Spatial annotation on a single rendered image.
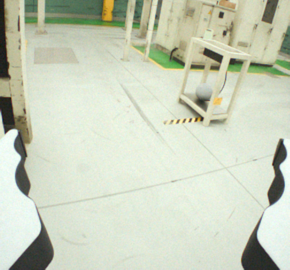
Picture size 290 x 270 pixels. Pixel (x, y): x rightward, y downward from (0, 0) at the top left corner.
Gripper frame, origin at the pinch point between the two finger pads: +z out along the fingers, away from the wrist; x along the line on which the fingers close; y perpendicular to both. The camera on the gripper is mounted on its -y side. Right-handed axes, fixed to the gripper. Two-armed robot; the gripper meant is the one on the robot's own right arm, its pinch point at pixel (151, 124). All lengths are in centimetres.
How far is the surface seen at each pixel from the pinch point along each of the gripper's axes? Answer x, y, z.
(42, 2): -256, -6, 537
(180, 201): 23, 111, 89
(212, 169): 52, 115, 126
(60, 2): -352, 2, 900
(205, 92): 62, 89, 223
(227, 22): 145, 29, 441
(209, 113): 62, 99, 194
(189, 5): 69, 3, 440
